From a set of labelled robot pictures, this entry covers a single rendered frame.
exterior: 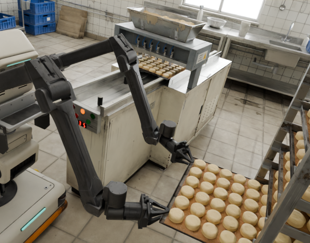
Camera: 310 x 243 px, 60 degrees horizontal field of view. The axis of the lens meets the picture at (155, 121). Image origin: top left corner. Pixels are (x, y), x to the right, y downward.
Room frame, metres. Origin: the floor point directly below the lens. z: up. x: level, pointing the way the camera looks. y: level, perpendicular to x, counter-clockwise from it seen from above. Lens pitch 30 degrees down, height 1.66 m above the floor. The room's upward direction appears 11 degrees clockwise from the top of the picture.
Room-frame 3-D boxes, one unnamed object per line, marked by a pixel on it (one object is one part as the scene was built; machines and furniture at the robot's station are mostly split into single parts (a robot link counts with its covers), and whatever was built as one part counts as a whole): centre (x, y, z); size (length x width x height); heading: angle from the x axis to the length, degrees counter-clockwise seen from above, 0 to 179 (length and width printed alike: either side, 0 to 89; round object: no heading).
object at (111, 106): (2.24, -0.11, 0.87); 2.01 x 0.03 x 0.07; 155
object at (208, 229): (0.59, -0.24, 0.96); 0.05 x 0.05 x 0.02
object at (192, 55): (2.20, 0.07, 1.01); 0.72 x 0.33 x 0.34; 65
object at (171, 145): (1.00, -0.11, 0.95); 0.07 x 0.07 x 0.10; 43
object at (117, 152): (1.74, 0.28, 0.45); 0.70 x 0.34 x 0.90; 155
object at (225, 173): (0.88, -0.33, 0.96); 0.05 x 0.05 x 0.02
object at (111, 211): (0.60, 0.07, 0.96); 0.07 x 0.06 x 0.07; 103
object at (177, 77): (2.55, -0.32, 0.88); 1.28 x 0.01 x 0.07; 155
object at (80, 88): (2.37, 0.15, 0.87); 2.01 x 0.03 x 0.07; 155
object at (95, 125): (1.41, 0.43, 0.77); 0.24 x 0.04 x 0.14; 65
